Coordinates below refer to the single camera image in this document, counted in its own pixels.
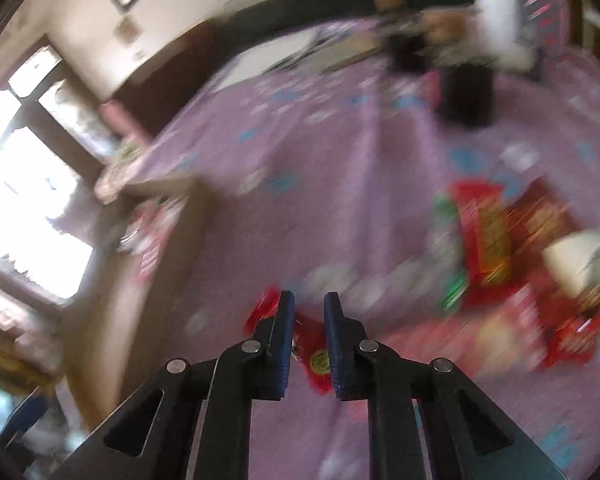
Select red cartoon face candy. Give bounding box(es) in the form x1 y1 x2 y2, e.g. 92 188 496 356
242 286 332 394

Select red gold snack bar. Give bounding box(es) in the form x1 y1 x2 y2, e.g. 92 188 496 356
450 179 521 311

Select pink cartoon snack bag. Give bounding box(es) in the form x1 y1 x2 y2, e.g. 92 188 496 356
380 286 546 377

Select green clear candy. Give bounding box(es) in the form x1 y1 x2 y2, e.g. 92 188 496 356
428 193 468 315

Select dark red snack bag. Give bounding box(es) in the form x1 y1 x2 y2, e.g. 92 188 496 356
506 178 583 272

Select small red candy packet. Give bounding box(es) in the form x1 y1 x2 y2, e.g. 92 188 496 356
543 310 600 368

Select cardboard box tray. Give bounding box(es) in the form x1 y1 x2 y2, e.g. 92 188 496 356
60 178 218 431

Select white wrapped snack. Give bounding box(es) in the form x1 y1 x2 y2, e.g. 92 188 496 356
542 230 600 298

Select purple floral tablecloth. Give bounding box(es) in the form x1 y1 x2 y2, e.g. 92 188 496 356
69 14 600 480

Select maroon armchair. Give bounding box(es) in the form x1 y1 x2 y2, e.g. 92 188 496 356
99 20 218 144

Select black pot wooden knob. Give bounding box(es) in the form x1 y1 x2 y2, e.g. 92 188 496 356
373 0 428 75
420 8 495 129

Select white paper sheet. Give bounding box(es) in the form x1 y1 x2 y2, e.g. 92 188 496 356
212 26 320 91

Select grey notebook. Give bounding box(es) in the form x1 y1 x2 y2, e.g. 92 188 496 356
298 32 381 74

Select rear black pot wooden knob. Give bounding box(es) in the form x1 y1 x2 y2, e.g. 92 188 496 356
373 0 428 75

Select white plastic container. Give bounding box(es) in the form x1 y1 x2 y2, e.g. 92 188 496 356
474 0 536 74

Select pink thermos bottle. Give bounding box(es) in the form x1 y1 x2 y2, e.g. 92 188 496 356
519 0 569 58

